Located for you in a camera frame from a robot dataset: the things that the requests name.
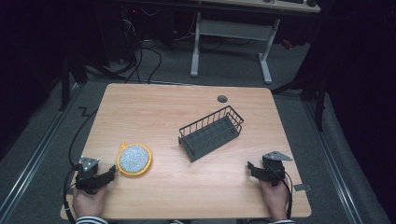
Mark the grey table grommet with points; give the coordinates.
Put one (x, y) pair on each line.
(222, 99)

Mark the person's striped right sleeve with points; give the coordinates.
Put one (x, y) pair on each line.
(281, 221)

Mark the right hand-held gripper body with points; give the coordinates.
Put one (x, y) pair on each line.
(273, 169)

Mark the person's left hand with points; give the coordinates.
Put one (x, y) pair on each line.
(88, 202)

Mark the person's striped left sleeve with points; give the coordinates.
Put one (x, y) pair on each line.
(90, 220)

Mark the person's right hand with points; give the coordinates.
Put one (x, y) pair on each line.
(275, 199)

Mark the round yellow-rimmed scouring pad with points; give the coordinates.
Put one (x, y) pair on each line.
(134, 159)

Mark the white-legged desk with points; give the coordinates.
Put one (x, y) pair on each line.
(236, 29)

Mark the black metal stand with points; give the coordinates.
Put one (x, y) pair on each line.
(311, 84)
(71, 71)

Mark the grey tape piece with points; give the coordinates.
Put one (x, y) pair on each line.
(302, 187)

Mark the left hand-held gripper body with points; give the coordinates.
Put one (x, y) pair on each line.
(87, 175)

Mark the person's striped sleeve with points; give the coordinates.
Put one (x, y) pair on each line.
(90, 220)
(281, 221)

